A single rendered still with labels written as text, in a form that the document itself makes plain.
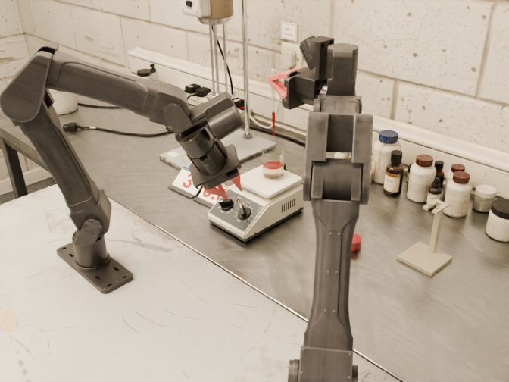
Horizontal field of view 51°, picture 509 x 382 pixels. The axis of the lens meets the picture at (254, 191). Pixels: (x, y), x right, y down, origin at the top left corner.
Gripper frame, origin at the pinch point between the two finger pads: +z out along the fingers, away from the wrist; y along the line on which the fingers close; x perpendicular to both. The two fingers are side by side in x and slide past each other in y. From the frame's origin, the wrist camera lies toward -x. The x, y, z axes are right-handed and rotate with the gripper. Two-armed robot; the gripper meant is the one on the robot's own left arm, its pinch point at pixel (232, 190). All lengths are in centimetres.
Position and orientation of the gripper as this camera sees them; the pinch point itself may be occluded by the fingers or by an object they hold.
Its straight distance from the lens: 113.9
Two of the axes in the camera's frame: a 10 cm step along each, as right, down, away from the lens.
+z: 4.0, 5.8, 7.2
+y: -8.9, 4.3, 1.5
